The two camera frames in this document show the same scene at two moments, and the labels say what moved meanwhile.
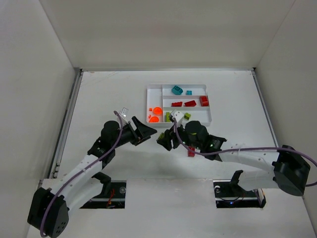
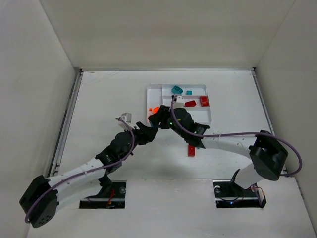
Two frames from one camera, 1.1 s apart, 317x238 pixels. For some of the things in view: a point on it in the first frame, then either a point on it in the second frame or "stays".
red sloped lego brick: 190,103 stays
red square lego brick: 204,100 stays
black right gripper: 174,138 → 163,118
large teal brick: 176,90 stays
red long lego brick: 191,151 stays
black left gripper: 135,132 → 144,134
